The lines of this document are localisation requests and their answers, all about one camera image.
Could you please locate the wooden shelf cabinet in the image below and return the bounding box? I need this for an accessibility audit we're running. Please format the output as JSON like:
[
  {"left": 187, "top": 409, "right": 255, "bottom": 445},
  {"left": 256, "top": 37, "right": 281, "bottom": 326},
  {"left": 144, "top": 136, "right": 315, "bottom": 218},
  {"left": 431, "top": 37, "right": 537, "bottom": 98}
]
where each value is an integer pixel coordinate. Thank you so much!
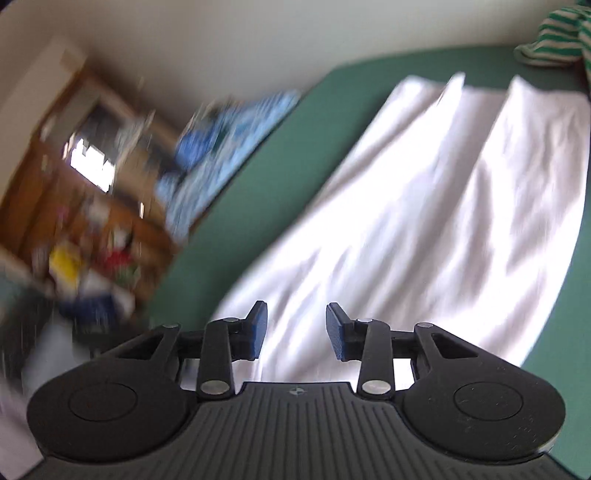
[{"left": 0, "top": 69, "right": 182, "bottom": 315}]

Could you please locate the yellow object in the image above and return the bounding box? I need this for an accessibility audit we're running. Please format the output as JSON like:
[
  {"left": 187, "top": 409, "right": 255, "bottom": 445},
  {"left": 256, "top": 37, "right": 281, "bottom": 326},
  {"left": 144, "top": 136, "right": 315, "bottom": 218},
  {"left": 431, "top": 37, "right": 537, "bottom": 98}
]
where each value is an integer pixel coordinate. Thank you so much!
[{"left": 48, "top": 246, "right": 84, "bottom": 289}]

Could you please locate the green white striped garment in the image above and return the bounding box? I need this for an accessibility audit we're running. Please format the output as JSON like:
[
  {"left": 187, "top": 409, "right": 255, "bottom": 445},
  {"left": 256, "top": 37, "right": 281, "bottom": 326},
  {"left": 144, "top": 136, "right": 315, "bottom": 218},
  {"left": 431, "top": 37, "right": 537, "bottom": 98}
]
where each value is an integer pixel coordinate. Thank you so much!
[{"left": 514, "top": 0, "right": 591, "bottom": 86}]

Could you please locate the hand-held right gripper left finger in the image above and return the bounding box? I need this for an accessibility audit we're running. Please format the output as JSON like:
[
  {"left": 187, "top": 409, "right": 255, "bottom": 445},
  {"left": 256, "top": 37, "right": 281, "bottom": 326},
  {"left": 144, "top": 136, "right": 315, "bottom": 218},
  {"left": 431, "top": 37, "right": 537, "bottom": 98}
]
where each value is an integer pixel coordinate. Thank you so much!
[{"left": 99, "top": 300, "right": 269, "bottom": 400}]

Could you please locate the blue white patterned towel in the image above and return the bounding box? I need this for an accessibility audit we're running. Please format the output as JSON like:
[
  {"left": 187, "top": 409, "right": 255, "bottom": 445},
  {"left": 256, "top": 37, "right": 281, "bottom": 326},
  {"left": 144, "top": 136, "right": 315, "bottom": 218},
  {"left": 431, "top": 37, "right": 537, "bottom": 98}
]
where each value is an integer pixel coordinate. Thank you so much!
[{"left": 154, "top": 90, "right": 302, "bottom": 241}]

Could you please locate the red object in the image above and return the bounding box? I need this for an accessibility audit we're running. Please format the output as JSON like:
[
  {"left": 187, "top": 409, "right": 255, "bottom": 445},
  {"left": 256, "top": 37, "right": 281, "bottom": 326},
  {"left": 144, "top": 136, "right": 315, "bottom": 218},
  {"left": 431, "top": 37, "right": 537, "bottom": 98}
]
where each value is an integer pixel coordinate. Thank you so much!
[{"left": 104, "top": 249, "right": 136, "bottom": 275}]

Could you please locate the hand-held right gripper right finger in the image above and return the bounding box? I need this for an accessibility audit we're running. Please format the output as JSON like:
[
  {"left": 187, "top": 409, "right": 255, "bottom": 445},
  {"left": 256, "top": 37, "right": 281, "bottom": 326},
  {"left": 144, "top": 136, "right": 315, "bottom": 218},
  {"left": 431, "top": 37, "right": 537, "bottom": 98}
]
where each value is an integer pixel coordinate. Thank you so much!
[{"left": 325, "top": 302, "right": 484, "bottom": 400}]

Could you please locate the white t-shirt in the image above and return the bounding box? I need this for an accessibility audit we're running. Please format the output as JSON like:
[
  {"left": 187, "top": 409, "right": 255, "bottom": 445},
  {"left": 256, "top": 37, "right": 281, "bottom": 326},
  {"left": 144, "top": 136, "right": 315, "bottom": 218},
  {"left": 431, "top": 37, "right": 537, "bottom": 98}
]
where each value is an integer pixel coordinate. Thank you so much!
[{"left": 210, "top": 71, "right": 591, "bottom": 384}]

